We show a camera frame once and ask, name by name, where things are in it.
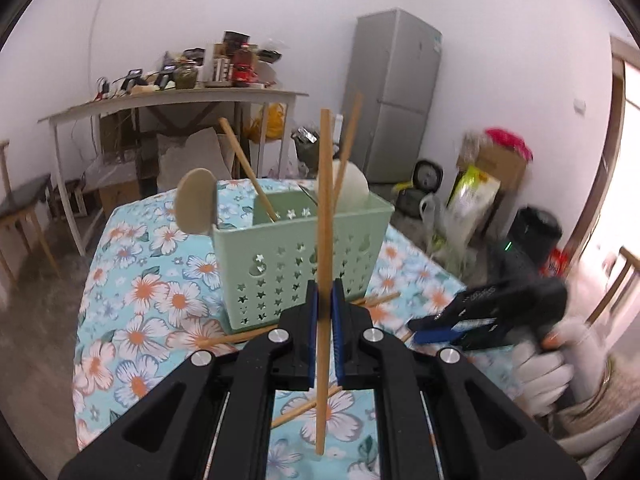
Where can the person's right forearm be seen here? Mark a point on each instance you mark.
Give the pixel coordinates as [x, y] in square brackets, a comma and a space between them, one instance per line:
[600, 430]

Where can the red-labelled bottle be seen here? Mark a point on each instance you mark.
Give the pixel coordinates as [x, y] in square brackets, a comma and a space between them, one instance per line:
[243, 65]

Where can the wall socket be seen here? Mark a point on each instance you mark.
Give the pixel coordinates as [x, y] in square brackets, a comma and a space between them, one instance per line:
[579, 107]

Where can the wooden chair with dark seat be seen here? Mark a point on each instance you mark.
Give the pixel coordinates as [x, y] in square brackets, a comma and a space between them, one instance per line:
[22, 200]

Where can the beige rice paddle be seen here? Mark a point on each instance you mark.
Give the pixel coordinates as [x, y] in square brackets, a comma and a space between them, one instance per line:
[196, 200]

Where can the black handheld device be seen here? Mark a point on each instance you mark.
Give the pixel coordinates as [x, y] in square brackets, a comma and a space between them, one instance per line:
[132, 80]
[166, 74]

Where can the glass jar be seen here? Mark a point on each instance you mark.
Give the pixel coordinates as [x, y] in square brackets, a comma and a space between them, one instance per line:
[185, 76]

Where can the white rice paddle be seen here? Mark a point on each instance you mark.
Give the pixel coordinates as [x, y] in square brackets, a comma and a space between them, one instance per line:
[352, 185]

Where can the white sack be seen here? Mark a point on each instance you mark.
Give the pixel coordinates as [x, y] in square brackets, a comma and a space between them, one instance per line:
[195, 155]

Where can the green star-hole utensil basket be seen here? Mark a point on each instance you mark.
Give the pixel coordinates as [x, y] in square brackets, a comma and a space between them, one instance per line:
[270, 260]

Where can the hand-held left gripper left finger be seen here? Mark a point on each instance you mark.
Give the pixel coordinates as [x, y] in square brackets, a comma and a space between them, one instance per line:
[313, 340]

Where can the wooden chopstick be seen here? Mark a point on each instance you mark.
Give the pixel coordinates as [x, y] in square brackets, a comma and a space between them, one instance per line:
[347, 145]
[300, 407]
[235, 337]
[245, 165]
[325, 210]

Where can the dark brown box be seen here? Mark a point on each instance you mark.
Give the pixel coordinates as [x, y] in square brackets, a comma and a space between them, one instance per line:
[236, 42]

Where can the light wooden chair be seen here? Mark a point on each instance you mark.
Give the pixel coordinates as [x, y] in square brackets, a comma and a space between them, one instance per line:
[622, 270]

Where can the grey fridge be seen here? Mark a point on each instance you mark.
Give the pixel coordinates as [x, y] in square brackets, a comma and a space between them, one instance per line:
[395, 95]

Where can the yellow-green bag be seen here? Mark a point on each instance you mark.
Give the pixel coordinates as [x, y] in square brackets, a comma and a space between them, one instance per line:
[472, 192]

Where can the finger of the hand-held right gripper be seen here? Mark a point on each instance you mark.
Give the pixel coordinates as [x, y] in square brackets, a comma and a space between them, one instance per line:
[475, 337]
[475, 302]

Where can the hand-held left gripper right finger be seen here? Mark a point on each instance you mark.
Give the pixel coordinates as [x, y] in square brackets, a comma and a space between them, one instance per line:
[338, 340]

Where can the white plastic jug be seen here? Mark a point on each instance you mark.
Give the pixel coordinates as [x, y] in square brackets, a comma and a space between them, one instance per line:
[434, 215]

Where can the person's right hand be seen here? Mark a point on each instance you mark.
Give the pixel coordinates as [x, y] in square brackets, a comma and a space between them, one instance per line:
[545, 375]

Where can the yellow plastic bag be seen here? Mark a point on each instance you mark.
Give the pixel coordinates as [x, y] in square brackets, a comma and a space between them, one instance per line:
[270, 122]

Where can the floral tablecloth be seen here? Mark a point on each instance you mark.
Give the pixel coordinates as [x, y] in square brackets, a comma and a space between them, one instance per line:
[150, 310]

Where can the green bag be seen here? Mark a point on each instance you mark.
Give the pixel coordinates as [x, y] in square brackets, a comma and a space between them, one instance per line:
[305, 147]

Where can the large cardboard box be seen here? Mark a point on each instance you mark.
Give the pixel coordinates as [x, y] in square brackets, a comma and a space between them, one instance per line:
[500, 165]

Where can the steel container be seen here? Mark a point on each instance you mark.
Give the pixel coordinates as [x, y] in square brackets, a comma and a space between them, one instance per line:
[221, 70]

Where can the black rice cooker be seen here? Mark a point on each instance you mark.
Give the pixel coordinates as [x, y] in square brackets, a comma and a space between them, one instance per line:
[425, 182]

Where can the white table with wooden top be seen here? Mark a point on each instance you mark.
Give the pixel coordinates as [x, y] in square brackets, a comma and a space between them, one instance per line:
[150, 99]

